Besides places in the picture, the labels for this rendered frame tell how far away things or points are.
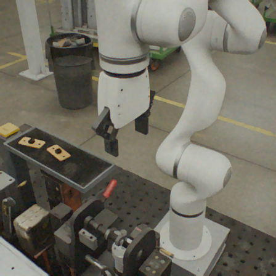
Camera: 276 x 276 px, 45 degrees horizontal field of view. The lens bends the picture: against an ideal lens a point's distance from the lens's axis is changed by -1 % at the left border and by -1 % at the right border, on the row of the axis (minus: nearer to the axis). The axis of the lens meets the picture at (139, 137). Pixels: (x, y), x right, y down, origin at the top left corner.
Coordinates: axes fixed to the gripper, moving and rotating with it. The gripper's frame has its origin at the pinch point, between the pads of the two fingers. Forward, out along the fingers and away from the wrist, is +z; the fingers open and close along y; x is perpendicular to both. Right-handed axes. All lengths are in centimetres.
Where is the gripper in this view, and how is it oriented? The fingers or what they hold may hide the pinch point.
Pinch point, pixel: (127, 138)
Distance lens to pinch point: 66.4
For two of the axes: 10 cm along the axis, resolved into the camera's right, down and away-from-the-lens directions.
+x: 7.8, 3.6, -5.1
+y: -6.2, 4.6, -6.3
